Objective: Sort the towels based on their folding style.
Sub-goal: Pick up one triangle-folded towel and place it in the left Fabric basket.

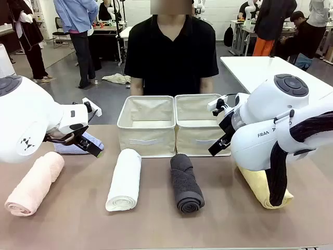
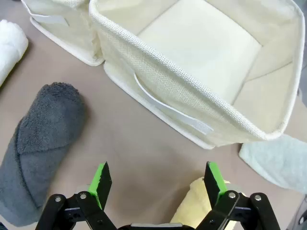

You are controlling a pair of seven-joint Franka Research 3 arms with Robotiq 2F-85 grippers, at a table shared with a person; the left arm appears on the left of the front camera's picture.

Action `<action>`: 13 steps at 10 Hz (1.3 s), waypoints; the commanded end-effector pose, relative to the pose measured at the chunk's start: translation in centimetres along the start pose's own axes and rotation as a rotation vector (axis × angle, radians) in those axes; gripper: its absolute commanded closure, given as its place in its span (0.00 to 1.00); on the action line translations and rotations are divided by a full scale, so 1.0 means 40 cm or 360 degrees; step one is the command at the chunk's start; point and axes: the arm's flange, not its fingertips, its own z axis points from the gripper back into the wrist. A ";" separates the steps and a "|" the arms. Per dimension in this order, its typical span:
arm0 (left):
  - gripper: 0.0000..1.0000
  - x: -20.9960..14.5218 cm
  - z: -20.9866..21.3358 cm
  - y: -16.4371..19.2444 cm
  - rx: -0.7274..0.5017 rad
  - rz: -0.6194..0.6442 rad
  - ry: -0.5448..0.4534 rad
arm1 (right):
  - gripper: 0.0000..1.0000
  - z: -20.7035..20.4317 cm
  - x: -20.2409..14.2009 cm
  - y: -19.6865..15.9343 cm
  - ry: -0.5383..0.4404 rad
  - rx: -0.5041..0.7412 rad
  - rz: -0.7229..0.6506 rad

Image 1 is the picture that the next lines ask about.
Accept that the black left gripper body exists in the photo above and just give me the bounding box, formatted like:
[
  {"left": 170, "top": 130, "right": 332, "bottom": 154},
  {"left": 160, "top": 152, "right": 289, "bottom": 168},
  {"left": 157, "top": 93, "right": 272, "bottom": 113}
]
[{"left": 43, "top": 131, "right": 91, "bottom": 147}]

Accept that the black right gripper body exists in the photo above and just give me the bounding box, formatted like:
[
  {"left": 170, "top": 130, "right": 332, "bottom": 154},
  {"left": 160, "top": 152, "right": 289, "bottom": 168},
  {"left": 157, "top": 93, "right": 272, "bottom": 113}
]
[{"left": 219, "top": 111, "right": 236, "bottom": 139}]

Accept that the light blue towel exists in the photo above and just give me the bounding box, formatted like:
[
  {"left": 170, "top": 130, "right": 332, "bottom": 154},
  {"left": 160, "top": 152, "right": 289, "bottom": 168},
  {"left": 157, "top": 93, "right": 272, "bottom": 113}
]
[{"left": 54, "top": 132, "right": 105, "bottom": 155}]

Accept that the white towel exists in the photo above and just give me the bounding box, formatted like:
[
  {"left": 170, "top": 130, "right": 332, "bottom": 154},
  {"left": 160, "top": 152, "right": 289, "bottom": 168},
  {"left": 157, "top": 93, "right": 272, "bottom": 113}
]
[{"left": 105, "top": 148, "right": 143, "bottom": 212}]

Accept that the dark grey towel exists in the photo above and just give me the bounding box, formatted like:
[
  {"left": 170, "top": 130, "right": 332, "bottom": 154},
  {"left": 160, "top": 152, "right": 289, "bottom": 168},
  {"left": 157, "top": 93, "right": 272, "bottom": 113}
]
[{"left": 170, "top": 153, "right": 206, "bottom": 214}]

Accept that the yellow towel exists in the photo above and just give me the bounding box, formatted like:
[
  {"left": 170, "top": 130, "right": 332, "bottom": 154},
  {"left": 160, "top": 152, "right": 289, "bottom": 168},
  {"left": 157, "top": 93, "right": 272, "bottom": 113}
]
[{"left": 238, "top": 166, "right": 294, "bottom": 210}]

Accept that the pink towel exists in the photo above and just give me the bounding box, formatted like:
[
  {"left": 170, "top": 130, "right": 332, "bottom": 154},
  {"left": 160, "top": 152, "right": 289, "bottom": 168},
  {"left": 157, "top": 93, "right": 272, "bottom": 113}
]
[{"left": 4, "top": 151, "right": 65, "bottom": 216}]

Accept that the person's left forearm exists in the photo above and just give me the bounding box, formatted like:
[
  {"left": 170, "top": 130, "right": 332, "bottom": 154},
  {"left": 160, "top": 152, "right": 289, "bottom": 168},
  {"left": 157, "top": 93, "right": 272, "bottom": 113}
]
[{"left": 200, "top": 77, "right": 214, "bottom": 94}]

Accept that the person's right forearm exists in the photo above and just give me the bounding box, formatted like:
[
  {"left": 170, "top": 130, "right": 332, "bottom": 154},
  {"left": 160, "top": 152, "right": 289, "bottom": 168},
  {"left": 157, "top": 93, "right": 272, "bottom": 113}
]
[{"left": 130, "top": 77, "right": 145, "bottom": 96}]

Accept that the cream fabric storage bin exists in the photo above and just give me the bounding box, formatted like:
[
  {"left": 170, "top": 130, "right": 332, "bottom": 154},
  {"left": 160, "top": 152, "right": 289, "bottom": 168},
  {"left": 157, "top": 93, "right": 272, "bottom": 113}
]
[
  {"left": 117, "top": 95, "right": 177, "bottom": 158},
  {"left": 174, "top": 93, "right": 234, "bottom": 157}
]

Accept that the white table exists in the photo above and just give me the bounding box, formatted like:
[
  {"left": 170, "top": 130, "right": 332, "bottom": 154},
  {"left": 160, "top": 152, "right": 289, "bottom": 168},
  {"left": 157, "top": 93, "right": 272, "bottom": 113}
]
[{"left": 220, "top": 56, "right": 333, "bottom": 103}]

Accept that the crumpled cloth on floor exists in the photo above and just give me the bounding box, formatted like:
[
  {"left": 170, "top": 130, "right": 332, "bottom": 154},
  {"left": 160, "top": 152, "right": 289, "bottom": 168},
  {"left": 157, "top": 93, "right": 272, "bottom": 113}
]
[{"left": 101, "top": 73, "right": 131, "bottom": 85}]

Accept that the black backpack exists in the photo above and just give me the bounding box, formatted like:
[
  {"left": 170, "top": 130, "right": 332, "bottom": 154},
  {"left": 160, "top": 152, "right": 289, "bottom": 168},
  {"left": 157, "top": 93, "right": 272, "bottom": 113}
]
[{"left": 224, "top": 24, "right": 235, "bottom": 48}]

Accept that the person in black shirt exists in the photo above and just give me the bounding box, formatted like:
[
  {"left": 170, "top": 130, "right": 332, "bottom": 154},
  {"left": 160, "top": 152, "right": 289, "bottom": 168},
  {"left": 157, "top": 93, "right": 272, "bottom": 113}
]
[{"left": 124, "top": 0, "right": 219, "bottom": 96}]

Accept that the blue bag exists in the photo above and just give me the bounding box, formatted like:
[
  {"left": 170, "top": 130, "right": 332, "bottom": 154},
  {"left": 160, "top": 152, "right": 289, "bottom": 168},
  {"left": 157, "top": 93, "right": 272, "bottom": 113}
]
[{"left": 295, "top": 53, "right": 313, "bottom": 71}]

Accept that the white air purifier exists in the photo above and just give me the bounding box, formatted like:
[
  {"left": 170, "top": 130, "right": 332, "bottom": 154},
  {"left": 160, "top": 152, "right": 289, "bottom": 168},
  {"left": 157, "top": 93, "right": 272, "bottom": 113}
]
[{"left": 0, "top": 43, "right": 16, "bottom": 79}]

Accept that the black office chair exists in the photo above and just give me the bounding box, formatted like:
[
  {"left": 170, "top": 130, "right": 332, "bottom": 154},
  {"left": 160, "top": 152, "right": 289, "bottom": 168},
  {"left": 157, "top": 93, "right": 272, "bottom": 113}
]
[{"left": 52, "top": 17, "right": 76, "bottom": 50}]

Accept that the person in black vest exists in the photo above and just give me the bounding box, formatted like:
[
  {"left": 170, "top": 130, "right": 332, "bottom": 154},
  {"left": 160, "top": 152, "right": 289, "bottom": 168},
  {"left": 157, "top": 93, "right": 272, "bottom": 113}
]
[{"left": 7, "top": 0, "right": 56, "bottom": 84}]

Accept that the black stand pole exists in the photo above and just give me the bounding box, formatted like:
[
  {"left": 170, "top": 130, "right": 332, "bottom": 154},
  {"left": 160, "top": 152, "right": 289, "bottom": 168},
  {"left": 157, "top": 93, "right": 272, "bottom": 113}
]
[{"left": 113, "top": 0, "right": 129, "bottom": 67}]

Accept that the person in orange trousers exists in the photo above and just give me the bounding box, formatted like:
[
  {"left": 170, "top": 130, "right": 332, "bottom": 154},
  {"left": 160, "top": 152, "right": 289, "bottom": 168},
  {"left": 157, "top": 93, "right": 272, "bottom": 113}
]
[{"left": 252, "top": 0, "right": 298, "bottom": 57}]

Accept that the seated person in black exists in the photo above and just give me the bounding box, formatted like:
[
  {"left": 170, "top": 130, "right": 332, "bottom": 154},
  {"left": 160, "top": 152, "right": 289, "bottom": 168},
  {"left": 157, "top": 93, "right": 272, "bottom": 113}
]
[{"left": 275, "top": 10, "right": 326, "bottom": 63}]

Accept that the person in blue shirt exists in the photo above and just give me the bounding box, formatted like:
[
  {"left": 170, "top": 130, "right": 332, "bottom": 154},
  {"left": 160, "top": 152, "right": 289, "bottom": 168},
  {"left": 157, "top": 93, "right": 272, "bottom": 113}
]
[{"left": 53, "top": 0, "right": 101, "bottom": 89}]

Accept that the person in grey shirt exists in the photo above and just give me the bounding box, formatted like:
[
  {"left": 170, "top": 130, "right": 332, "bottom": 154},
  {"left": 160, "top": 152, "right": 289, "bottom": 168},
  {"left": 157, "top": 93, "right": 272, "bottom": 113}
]
[{"left": 306, "top": 0, "right": 333, "bottom": 28}]

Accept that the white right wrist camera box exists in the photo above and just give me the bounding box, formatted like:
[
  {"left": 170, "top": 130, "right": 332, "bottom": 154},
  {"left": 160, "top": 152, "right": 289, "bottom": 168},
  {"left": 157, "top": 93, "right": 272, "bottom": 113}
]
[{"left": 207, "top": 95, "right": 229, "bottom": 117}]

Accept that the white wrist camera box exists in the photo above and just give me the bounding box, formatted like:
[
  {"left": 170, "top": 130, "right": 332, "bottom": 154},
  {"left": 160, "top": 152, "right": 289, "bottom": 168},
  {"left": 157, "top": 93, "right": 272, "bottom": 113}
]
[
  {"left": 207, "top": 95, "right": 229, "bottom": 117},
  {"left": 82, "top": 97, "right": 102, "bottom": 117}
]

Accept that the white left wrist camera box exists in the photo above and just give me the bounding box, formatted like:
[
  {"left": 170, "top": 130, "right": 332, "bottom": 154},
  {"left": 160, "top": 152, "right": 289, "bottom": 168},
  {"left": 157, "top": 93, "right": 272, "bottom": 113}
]
[{"left": 82, "top": 97, "right": 102, "bottom": 117}]

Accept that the black cable bundle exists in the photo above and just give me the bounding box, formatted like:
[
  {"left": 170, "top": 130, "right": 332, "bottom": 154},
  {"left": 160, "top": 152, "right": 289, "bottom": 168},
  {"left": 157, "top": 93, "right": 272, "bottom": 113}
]
[{"left": 269, "top": 111, "right": 333, "bottom": 207}]

